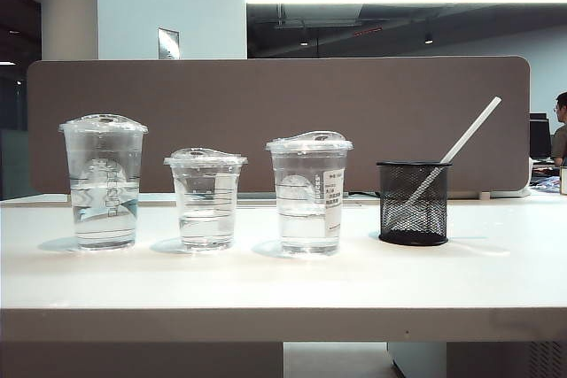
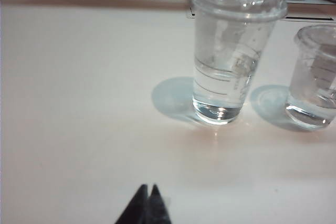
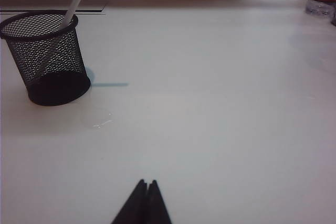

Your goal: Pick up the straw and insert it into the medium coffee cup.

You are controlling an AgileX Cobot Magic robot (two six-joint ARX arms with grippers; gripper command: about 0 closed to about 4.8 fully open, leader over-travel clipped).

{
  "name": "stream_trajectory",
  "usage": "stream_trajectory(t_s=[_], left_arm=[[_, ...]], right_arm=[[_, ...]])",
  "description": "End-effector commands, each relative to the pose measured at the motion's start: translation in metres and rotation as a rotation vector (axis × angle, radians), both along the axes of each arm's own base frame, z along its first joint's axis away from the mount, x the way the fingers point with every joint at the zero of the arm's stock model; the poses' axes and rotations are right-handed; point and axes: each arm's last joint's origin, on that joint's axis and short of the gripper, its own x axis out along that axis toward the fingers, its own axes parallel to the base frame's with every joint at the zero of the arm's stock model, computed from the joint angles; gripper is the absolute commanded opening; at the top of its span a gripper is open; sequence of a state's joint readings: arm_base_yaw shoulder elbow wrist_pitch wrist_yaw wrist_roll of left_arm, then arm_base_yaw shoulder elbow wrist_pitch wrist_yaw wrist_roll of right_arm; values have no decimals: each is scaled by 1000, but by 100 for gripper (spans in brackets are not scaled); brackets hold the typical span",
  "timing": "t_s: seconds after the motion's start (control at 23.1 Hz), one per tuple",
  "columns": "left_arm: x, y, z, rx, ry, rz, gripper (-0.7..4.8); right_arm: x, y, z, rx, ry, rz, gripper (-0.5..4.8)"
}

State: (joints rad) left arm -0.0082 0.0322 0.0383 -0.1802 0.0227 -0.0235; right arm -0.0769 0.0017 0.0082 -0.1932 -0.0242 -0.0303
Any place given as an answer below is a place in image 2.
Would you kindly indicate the large clear plastic cup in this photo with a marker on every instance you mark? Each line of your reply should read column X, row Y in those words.
column 223, row 58

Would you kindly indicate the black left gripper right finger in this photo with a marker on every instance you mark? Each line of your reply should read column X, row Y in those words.
column 157, row 208

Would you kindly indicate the small clear plastic cup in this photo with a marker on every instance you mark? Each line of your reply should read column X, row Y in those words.
column 315, row 85

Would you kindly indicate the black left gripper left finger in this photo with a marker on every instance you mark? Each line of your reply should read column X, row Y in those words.
column 136, row 208

